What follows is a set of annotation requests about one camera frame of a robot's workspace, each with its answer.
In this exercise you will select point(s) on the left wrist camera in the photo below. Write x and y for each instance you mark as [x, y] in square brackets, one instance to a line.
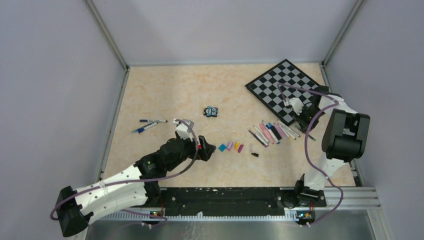
[183, 131]

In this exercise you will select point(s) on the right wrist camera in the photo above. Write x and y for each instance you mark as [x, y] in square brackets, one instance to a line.
[295, 104]

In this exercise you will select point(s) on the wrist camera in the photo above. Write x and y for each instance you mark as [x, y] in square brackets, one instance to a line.
[183, 131]
[295, 104]

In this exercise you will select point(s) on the pink highlighter pen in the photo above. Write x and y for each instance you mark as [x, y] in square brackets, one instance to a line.
[266, 133]

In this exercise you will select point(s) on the blue owl eraser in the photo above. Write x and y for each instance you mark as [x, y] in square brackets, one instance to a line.
[210, 112]

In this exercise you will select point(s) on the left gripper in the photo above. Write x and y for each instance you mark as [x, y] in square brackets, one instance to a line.
[206, 149]

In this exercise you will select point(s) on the light blue highlighter cap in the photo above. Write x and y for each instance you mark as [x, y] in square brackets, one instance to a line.
[222, 147]

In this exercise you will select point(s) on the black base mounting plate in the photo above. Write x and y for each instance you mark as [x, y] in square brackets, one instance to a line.
[231, 201]

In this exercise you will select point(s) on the light pink highlighter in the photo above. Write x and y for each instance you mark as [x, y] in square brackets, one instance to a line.
[280, 131]

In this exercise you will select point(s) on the black cap white marker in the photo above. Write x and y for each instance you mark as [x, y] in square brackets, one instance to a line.
[153, 121]

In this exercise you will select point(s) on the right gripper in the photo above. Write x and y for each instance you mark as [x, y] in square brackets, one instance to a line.
[304, 125]

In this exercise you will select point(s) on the light purple highlighter cap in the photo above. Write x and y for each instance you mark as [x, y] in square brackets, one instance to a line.
[230, 145]

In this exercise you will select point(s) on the grey cable duct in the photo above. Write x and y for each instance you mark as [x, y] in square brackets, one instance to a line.
[126, 216]

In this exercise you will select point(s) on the blue cap whiteboard marker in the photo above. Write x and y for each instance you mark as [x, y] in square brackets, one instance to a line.
[271, 133]

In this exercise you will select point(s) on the yellow cap white marker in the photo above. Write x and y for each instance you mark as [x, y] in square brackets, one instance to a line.
[284, 127]

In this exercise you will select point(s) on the blue black highlighter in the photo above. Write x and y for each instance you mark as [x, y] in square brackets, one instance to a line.
[274, 131]

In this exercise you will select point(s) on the purple pen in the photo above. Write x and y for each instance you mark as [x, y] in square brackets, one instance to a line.
[258, 138]

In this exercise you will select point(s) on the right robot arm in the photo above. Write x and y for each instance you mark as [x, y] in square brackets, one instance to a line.
[344, 139]

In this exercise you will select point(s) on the blue cap pen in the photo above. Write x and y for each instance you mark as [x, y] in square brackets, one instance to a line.
[143, 128]

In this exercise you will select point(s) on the black grey chessboard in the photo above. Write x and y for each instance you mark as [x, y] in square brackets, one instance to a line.
[279, 82]

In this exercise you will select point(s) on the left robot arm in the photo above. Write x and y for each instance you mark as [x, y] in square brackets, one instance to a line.
[137, 185]

